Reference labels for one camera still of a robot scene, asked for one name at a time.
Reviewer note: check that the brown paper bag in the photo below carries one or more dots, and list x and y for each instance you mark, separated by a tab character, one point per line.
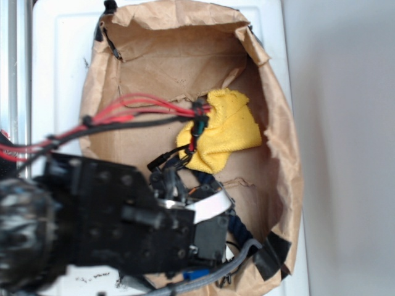
181	50

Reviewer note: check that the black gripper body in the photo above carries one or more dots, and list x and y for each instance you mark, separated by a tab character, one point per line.
210	204

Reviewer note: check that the white plastic tray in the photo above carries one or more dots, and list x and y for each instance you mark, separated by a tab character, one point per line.
63	33

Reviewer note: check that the aluminium frame rail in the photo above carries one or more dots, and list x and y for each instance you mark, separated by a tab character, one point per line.
16	59

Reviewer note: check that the yellow microfiber cloth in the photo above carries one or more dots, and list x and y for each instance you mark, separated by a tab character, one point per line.
231	127

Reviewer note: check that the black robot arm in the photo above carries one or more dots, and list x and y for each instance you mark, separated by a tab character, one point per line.
87	212

